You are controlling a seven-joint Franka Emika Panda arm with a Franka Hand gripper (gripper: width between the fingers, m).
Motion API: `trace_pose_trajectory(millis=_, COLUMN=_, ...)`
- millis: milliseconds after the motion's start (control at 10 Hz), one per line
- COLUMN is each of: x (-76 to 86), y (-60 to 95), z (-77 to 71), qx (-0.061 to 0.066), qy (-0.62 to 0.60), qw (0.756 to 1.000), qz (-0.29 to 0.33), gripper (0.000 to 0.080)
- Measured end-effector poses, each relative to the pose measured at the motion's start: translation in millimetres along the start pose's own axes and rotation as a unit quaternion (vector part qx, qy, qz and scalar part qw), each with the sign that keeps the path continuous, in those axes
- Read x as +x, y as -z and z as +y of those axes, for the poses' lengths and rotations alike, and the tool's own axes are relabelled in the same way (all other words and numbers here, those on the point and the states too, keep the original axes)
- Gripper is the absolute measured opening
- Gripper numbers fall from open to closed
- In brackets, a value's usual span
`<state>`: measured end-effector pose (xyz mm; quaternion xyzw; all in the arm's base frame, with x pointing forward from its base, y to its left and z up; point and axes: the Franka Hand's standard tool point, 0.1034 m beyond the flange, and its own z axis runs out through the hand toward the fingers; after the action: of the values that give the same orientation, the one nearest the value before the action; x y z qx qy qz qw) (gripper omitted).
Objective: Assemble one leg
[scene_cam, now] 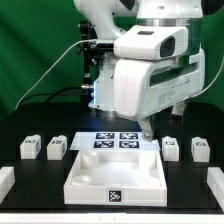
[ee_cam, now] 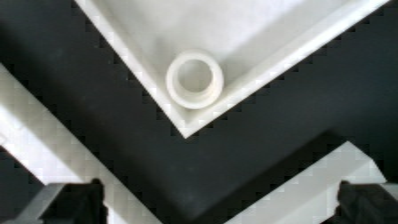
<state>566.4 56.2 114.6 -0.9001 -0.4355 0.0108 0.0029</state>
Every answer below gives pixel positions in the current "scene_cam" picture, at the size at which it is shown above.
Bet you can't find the white right obstacle block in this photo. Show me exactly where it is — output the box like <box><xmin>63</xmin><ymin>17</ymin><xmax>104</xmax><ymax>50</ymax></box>
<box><xmin>207</xmin><ymin>167</ymin><xmax>224</xmax><ymax>212</ymax></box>

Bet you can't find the black cable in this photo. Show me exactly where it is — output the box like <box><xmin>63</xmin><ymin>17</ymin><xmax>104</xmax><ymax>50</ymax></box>
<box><xmin>19</xmin><ymin>84</ymin><xmax>94</xmax><ymax>105</ymax></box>

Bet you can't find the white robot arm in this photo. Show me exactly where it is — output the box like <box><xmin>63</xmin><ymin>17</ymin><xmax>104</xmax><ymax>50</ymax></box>
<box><xmin>73</xmin><ymin>0</ymin><xmax>224</xmax><ymax>141</ymax></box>

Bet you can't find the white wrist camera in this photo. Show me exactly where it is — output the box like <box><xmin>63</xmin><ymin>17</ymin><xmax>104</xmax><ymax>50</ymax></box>
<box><xmin>114</xmin><ymin>25</ymin><xmax>188</xmax><ymax>61</ymax></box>

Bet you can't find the white obstacle block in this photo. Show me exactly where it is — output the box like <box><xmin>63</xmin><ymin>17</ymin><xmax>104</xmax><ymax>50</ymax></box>
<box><xmin>207</xmin><ymin>167</ymin><xmax>224</xmax><ymax>212</ymax></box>
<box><xmin>0</xmin><ymin>167</ymin><xmax>15</xmax><ymax>204</ymax></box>

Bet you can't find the white camera cable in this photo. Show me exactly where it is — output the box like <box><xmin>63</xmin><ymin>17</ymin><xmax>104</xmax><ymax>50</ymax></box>
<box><xmin>14</xmin><ymin>39</ymin><xmax>98</xmax><ymax>111</ymax></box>

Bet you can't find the white sheet with tags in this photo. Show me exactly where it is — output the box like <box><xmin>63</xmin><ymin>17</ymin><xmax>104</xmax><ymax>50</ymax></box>
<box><xmin>70</xmin><ymin>132</ymin><xmax>160</xmax><ymax>151</ymax></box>

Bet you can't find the white square tabletop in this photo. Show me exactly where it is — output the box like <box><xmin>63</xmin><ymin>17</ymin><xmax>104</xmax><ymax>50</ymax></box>
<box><xmin>64</xmin><ymin>150</ymin><xmax>167</xmax><ymax>207</ymax></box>

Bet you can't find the white left obstacle block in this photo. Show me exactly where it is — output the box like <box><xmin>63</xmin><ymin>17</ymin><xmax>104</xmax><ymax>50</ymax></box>
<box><xmin>0</xmin><ymin>167</ymin><xmax>15</xmax><ymax>204</ymax></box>

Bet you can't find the black camera on stand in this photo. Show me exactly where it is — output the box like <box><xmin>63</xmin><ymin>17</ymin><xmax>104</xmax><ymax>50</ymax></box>
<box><xmin>77</xmin><ymin>20</ymin><xmax>114</xmax><ymax>84</ymax></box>

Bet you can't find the green backdrop curtain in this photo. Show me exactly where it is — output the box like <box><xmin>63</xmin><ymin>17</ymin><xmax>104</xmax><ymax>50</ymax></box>
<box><xmin>0</xmin><ymin>0</ymin><xmax>224</xmax><ymax>122</ymax></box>

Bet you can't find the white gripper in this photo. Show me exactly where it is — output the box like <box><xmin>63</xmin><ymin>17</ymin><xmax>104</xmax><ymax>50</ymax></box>
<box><xmin>114</xmin><ymin>49</ymin><xmax>205</xmax><ymax>142</ymax></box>

